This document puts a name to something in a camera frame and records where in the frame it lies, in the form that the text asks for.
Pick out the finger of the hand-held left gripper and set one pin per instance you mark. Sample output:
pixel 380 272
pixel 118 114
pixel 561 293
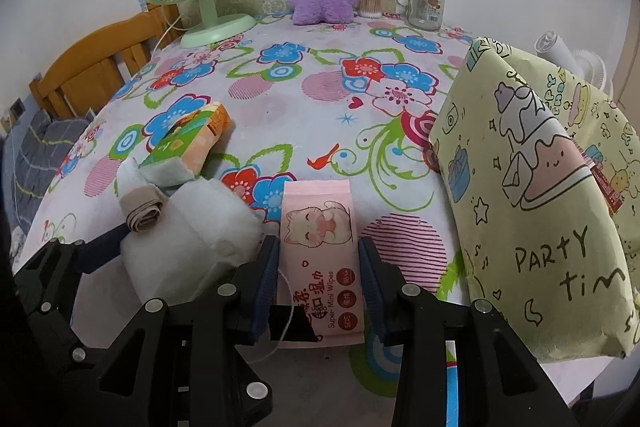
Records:
pixel 60 332
pixel 100 249

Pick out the grey plaid pillow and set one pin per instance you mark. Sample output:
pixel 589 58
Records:
pixel 40 147

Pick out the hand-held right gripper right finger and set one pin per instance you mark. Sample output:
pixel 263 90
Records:
pixel 372 292

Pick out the pink wet wipes pack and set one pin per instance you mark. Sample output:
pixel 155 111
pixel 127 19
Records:
pixel 320 227

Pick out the beige cloth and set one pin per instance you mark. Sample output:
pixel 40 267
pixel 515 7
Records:
pixel 142 209

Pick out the floral tablecloth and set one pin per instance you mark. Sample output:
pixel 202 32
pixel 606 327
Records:
pixel 320 72

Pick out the white floor fan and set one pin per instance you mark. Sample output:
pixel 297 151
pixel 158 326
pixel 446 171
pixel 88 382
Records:
pixel 590 72

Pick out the wooden bed headboard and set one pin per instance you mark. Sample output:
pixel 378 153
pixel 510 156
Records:
pixel 85 67

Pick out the yellow cartoon paper box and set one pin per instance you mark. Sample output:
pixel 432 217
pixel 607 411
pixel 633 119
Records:
pixel 525 187

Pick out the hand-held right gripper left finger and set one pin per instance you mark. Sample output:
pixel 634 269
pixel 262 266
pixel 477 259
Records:
pixel 265 287

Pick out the cotton swab container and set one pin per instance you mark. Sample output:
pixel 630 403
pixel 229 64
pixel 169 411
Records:
pixel 371 4

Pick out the green orange tissue pack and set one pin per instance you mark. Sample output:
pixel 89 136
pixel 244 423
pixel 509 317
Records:
pixel 190 137

